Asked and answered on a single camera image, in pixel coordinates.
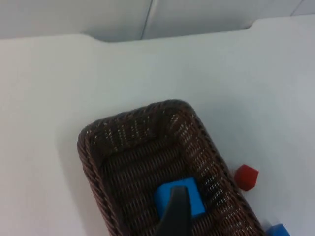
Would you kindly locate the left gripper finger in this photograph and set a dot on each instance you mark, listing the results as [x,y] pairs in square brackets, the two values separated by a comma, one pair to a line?
[178,214]

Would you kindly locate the large blue cube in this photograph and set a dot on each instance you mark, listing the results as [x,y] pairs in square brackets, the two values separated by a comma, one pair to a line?
[194,196]

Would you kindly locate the dark brown wicker basket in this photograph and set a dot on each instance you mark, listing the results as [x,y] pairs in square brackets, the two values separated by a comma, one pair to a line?
[137,159]

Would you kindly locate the red cube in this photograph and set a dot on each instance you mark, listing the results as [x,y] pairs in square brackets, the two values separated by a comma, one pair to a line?
[246,178]

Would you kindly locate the small blue cube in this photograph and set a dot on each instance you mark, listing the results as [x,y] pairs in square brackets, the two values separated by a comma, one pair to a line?
[278,230]

